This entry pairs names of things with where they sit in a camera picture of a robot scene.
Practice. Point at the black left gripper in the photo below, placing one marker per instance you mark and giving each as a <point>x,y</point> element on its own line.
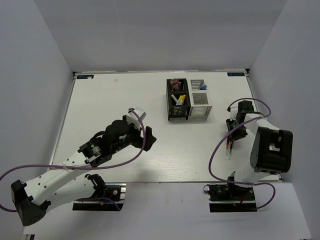
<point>149,138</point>

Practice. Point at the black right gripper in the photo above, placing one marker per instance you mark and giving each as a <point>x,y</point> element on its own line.
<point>238,135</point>

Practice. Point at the orange capped marker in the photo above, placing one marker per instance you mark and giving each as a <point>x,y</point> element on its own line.
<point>227,147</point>

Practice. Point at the green capped marker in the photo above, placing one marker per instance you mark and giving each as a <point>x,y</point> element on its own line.
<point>230,149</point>

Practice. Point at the yellow capped marker horizontal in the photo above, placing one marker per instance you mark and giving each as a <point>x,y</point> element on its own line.
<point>178,99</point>

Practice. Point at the pale yellow capped marker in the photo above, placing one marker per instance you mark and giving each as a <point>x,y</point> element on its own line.
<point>174,99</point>

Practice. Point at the clear tube of markers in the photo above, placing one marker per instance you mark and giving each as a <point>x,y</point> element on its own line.
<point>175,84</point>

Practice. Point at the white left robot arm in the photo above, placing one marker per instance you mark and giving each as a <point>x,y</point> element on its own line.
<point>71,181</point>

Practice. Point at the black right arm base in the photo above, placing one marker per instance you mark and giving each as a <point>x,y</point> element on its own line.
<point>230,198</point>

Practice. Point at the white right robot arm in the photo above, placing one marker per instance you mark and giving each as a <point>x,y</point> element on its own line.
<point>271,152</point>

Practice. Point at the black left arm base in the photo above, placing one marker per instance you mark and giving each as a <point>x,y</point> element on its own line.
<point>103,197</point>

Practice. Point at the black slotted organizer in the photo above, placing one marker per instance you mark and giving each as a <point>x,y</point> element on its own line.
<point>178,111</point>

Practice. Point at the white slotted organizer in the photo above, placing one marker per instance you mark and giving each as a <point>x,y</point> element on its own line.
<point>200,100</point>

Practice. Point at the dark logo sticker right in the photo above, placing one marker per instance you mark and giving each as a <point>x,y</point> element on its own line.
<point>236,74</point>

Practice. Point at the dark logo sticker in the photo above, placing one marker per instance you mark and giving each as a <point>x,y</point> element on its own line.
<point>236,74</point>
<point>85,77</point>

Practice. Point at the dark logo sticker left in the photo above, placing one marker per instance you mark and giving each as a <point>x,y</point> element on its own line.
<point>85,77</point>

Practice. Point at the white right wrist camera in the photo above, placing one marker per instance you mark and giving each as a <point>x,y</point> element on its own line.
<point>233,111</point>

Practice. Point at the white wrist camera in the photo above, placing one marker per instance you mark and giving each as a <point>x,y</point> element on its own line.
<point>135,116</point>
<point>233,111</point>

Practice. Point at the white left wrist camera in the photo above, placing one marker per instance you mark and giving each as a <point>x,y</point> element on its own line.
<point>135,116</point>

